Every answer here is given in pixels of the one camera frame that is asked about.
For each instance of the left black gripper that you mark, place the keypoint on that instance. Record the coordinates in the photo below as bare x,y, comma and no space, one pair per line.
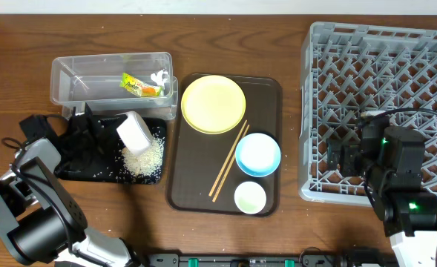
91,133

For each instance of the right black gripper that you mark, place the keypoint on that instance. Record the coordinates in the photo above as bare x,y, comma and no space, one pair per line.
349,151

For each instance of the white bowl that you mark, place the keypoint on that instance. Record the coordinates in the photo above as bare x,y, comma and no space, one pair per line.
135,134

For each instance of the green snack wrapper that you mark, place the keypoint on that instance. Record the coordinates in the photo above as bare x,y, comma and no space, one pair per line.
138,87

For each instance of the pile of rice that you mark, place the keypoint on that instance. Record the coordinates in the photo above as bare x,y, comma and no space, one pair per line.
145,169

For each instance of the white tissue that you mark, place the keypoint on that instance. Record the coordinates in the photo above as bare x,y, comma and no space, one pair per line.
160,77

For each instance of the light blue bowl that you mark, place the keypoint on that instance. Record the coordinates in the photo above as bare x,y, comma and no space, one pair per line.
258,155

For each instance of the small white green cup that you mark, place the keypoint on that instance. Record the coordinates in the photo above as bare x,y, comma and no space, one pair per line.
250,197

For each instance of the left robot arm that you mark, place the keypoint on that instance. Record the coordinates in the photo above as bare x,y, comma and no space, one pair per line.
39,220

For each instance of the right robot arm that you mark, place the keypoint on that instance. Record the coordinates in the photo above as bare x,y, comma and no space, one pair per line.
389,160

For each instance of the grey plastic dishwasher rack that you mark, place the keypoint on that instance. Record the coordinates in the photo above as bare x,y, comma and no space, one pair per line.
347,69

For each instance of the black plastic tray bin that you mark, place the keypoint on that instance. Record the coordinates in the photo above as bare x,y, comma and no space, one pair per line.
108,142

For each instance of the clear plastic bin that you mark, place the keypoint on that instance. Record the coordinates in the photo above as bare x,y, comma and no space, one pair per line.
95,79

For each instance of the yellow round plate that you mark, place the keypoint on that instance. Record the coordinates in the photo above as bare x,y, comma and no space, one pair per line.
213,104

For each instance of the dark brown serving tray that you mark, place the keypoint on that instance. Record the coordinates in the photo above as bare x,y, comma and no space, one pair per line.
198,157

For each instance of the wooden chopstick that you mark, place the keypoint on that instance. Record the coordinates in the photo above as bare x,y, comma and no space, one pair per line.
228,168
216,182

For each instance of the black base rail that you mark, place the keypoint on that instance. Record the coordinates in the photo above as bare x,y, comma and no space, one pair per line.
352,258

